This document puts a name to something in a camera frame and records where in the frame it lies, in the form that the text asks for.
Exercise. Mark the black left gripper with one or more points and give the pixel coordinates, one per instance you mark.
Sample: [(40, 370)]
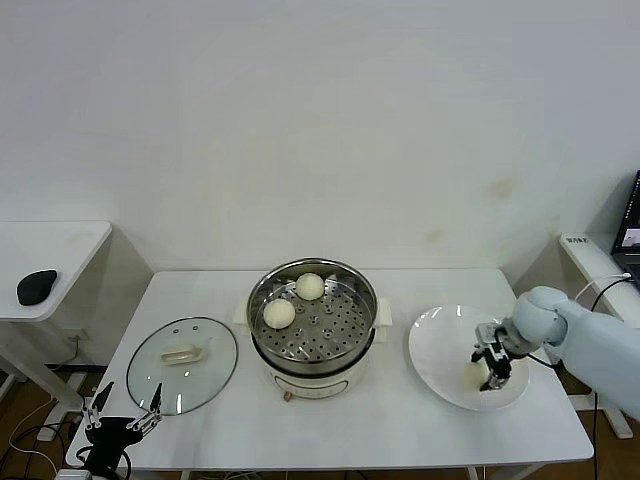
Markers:
[(107, 437)]

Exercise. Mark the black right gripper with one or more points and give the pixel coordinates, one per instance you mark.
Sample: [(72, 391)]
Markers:
[(500, 355)]

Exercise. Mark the white steamed baozi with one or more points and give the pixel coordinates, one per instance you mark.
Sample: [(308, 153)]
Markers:
[(310, 287), (279, 314), (472, 376)]

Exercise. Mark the round glass pot lid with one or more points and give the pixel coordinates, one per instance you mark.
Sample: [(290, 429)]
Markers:
[(150, 360)]

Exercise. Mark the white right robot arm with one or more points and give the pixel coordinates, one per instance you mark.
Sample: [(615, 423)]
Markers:
[(590, 340)]

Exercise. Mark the perforated steel steamer pot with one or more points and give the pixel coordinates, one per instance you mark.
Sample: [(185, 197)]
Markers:
[(361, 300)]

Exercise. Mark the large white plate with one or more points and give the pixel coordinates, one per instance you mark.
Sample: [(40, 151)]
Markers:
[(440, 345)]

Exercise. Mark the black computer mouse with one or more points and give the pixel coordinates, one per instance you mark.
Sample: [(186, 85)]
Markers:
[(37, 286)]

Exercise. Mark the white side desk with laptop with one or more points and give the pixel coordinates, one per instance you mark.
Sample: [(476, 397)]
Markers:
[(587, 262)]

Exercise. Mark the white label sticker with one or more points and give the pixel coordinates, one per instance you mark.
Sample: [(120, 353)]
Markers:
[(578, 240)]

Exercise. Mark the cream electric cooker base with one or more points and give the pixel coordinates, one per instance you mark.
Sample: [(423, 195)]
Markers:
[(310, 387)]

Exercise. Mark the white side desk with mouse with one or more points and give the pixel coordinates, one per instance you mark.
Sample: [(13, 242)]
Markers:
[(50, 240)]

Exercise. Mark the black laptop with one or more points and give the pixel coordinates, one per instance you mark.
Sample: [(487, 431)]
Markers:
[(631, 240)]

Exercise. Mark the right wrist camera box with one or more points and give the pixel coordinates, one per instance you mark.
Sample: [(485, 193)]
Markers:
[(485, 333)]

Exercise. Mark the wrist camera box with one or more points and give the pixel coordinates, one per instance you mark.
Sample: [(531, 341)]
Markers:
[(485, 333), (72, 475)]

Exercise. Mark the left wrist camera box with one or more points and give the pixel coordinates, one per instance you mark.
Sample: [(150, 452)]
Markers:
[(72, 475)]

